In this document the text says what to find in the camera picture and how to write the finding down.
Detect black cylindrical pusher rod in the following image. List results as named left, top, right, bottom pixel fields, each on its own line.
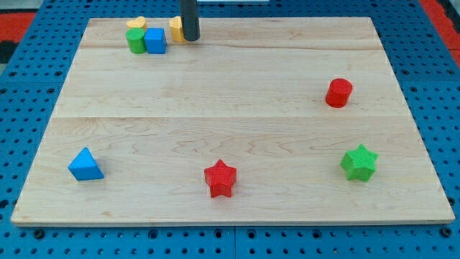
left=179, top=0, right=201, bottom=42

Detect yellow hexagon block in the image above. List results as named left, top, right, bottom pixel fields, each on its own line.
left=169, top=16, right=185, bottom=43

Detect blue cube block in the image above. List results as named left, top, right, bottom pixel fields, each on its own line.
left=144, top=27, right=167, bottom=54

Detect yellow heart block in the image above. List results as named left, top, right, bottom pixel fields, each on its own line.
left=126, top=16, right=147, bottom=31

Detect green cylinder block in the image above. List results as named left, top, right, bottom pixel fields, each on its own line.
left=125, top=27, right=147, bottom=54

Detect light wooden board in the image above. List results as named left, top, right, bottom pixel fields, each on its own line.
left=11, top=17, right=455, bottom=227

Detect red star block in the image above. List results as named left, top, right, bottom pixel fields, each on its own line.
left=204, top=160, right=237, bottom=198

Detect red cylinder block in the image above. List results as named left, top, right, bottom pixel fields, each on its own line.
left=325, top=78, right=353, bottom=108

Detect blue triangle block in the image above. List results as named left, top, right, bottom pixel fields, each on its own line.
left=68, top=147, right=104, bottom=181

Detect green star block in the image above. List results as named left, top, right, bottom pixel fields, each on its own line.
left=340, top=144, right=379, bottom=182

